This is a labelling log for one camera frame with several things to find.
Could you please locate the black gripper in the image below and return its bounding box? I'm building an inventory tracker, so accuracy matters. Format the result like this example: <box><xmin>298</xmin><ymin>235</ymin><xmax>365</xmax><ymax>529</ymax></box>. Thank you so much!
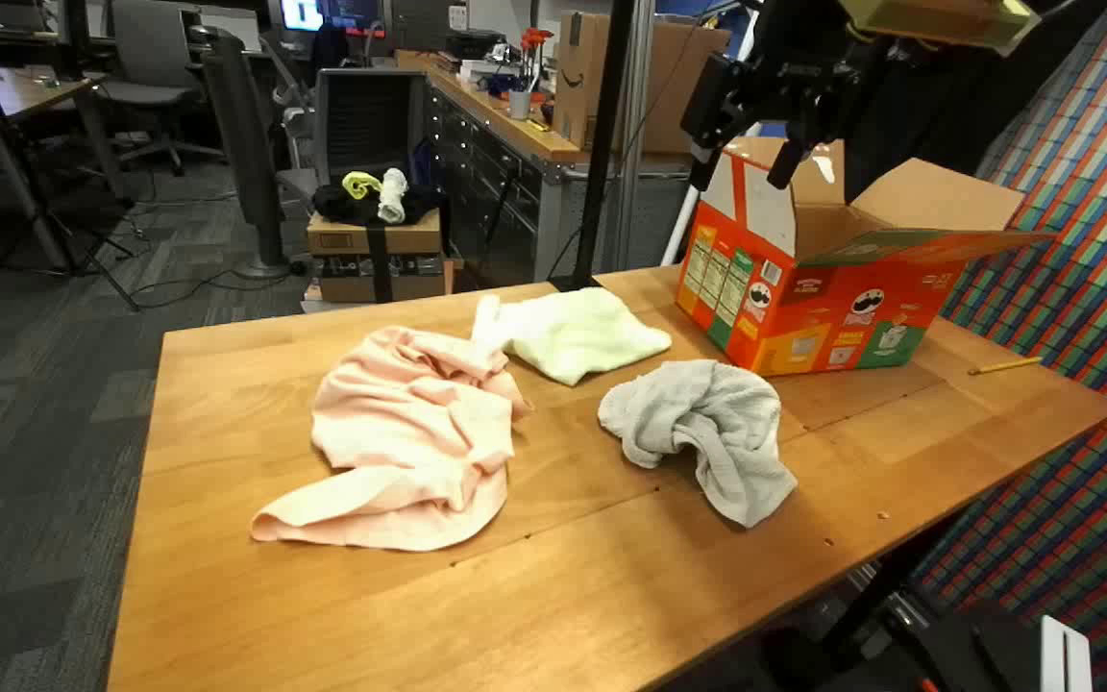
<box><xmin>677</xmin><ymin>7</ymin><xmax>868</xmax><ymax>193</ymax></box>

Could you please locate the peach t-shirt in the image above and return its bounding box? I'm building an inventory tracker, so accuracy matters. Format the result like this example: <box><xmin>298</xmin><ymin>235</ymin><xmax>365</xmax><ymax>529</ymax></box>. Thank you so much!
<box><xmin>246</xmin><ymin>323</ymin><xmax>526</xmax><ymax>557</ymax></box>

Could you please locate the large plain cardboard box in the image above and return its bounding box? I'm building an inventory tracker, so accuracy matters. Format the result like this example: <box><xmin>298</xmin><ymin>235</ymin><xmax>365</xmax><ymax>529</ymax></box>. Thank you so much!
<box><xmin>549</xmin><ymin>7</ymin><xmax>733</xmax><ymax>160</ymax></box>

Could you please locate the orange Pringles cardboard box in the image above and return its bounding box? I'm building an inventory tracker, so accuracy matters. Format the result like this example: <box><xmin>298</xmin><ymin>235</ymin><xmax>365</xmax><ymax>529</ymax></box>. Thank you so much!
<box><xmin>674</xmin><ymin>135</ymin><xmax>1055</xmax><ymax>379</ymax></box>

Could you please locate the small brown cardboard box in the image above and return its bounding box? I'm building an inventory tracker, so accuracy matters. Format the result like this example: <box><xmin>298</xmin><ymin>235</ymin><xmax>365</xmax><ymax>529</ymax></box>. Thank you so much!
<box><xmin>303</xmin><ymin>206</ymin><xmax>462</xmax><ymax>307</ymax></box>

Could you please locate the black vertical pole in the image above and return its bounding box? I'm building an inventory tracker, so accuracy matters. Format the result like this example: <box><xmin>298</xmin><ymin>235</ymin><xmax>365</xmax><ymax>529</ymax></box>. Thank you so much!
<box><xmin>546</xmin><ymin>0</ymin><xmax>643</xmax><ymax>294</ymax></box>

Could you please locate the workbench with drawers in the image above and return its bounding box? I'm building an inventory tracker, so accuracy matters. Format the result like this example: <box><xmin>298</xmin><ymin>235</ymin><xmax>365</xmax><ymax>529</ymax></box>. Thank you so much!
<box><xmin>395</xmin><ymin>50</ymin><xmax>692</xmax><ymax>285</ymax></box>

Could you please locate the light green cloth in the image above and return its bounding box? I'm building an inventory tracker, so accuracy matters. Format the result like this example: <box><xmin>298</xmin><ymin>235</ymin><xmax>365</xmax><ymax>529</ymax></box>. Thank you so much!
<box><xmin>468</xmin><ymin>285</ymin><xmax>677</xmax><ymax>389</ymax></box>

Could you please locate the grey towel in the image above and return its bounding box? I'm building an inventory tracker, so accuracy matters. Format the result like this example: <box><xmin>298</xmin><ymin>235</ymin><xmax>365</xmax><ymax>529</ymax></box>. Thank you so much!
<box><xmin>596</xmin><ymin>356</ymin><xmax>800</xmax><ymax>529</ymax></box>

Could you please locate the yellow pencil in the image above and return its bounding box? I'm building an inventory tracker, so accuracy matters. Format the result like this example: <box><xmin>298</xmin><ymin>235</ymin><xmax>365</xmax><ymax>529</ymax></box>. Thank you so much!
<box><xmin>964</xmin><ymin>355</ymin><xmax>1045</xmax><ymax>379</ymax></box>

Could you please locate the white small item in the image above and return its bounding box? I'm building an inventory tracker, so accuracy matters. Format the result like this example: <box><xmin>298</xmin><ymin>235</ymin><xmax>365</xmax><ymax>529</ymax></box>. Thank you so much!
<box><xmin>374</xmin><ymin>166</ymin><xmax>415</xmax><ymax>228</ymax></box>

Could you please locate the yellow-green small item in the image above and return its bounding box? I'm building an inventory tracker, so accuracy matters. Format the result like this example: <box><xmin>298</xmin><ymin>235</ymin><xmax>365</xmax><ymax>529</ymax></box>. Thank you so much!
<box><xmin>337</xmin><ymin>170</ymin><xmax>385</xmax><ymax>203</ymax></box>

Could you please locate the multicolour patterned backdrop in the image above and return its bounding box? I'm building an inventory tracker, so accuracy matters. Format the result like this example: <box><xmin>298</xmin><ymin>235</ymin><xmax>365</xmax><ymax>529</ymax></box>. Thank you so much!
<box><xmin>913</xmin><ymin>0</ymin><xmax>1107</xmax><ymax>692</ymax></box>

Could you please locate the black garment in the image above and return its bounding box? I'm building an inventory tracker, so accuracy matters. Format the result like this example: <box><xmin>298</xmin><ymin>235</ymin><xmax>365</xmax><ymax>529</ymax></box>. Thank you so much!
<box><xmin>310</xmin><ymin>166</ymin><xmax>442</xmax><ymax>230</ymax></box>

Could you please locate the grey tower column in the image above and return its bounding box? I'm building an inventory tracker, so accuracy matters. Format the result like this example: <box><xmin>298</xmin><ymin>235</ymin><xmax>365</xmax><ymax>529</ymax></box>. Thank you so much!
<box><xmin>201</xmin><ymin>27</ymin><xmax>298</xmax><ymax>285</ymax></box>

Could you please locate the white bar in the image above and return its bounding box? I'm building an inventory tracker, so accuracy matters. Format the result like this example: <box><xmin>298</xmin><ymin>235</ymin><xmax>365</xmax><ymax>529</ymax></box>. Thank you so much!
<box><xmin>1039</xmin><ymin>612</ymin><xmax>1097</xmax><ymax>692</ymax></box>

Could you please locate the grey office chair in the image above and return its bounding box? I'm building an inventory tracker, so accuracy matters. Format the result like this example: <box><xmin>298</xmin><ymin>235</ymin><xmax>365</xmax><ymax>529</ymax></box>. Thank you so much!
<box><xmin>96</xmin><ymin>0</ymin><xmax>227</xmax><ymax>178</ymax></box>

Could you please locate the black tripod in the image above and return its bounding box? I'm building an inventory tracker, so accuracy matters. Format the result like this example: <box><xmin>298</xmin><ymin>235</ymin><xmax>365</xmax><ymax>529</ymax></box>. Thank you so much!
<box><xmin>0</xmin><ymin>0</ymin><xmax>143</xmax><ymax>312</ymax></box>

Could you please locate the wooden office desk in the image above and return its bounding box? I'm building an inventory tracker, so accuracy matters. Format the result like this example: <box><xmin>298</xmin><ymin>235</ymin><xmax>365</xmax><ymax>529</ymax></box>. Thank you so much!
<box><xmin>0</xmin><ymin>61</ymin><xmax>117</xmax><ymax>274</ymax></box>

